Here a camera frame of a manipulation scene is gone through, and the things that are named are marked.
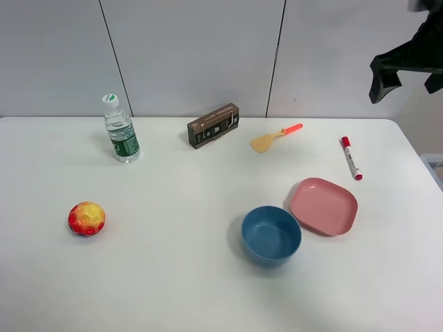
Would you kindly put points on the clear plastic water bottle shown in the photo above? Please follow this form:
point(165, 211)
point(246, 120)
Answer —
point(120, 130)

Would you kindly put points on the red yellow bumpy ball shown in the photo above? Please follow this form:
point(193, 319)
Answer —
point(86, 219)

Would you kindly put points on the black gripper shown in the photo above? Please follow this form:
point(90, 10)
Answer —
point(423, 53)

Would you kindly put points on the pink square plate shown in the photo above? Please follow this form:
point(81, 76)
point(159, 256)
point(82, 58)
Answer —
point(324, 207)

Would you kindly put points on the yellow spatula orange handle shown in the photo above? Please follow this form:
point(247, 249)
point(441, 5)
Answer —
point(264, 143)

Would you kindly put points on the blue bowl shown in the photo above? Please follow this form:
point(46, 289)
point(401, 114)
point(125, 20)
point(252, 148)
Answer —
point(270, 235)

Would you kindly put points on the brown cardboard box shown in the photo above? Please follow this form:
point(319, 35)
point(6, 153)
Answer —
point(213, 125)

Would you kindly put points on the red white marker pen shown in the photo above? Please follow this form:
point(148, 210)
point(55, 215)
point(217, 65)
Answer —
point(356, 172)

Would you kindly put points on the grey bin at table edge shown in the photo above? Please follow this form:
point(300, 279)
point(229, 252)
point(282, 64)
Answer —
point(434, 164)

